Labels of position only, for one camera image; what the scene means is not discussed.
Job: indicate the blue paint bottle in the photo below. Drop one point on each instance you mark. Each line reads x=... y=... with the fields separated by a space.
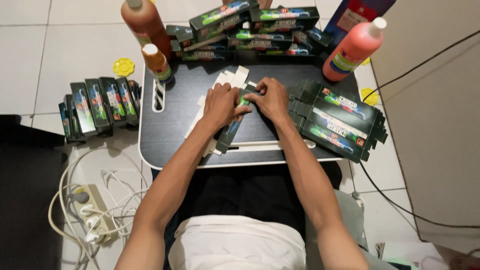
x=352 y=17

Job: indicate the yellow flower paint palette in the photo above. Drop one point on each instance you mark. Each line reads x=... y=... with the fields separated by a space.
x=366 y=61
x=123 y=67
x=370 y=97

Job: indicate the large brown paint bottle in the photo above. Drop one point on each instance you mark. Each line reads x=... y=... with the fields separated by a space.
x=148 y=24

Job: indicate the black floor mat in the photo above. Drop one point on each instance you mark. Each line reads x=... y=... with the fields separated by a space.
x=26 y=202

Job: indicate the pink paint bottle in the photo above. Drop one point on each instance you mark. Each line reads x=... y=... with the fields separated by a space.
x=350 y=50

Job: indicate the small orange paint bottle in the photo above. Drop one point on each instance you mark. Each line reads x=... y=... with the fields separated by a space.
x=157 y=63

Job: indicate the grey cushion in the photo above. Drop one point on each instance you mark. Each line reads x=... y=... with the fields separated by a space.
x=348 y=213

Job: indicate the person's white shirt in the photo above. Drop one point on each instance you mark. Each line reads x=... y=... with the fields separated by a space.
x=236 y=243

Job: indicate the row of standing dark boxes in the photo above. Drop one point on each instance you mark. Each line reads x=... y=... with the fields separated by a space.
x=99 y=107

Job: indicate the stack of flat printed cartons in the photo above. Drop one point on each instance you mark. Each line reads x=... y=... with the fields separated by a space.
x=337 y=120

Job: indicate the dark printed carton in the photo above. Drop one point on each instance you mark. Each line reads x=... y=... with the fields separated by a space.
x=229 y=132

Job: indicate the pile of assembled dark boxes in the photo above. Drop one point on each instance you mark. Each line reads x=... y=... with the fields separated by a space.
x=258 y=33

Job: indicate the white paper sheet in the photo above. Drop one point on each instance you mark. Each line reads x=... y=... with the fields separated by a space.
x=408 y=255

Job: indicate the black lap desk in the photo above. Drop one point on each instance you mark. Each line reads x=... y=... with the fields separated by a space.
x=176 y=123

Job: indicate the person's left hand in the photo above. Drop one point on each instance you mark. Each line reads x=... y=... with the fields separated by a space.
x=221 y=105

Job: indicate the beige power strip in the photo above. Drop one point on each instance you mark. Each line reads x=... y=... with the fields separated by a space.
x=98 y=212

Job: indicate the person's black shorts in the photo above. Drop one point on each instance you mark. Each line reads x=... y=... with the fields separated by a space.
x=247 y=191

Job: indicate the grey plug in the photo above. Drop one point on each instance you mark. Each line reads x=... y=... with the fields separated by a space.
x=78 y=197

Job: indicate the person's right hand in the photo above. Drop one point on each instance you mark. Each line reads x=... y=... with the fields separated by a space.
x=275 y=99

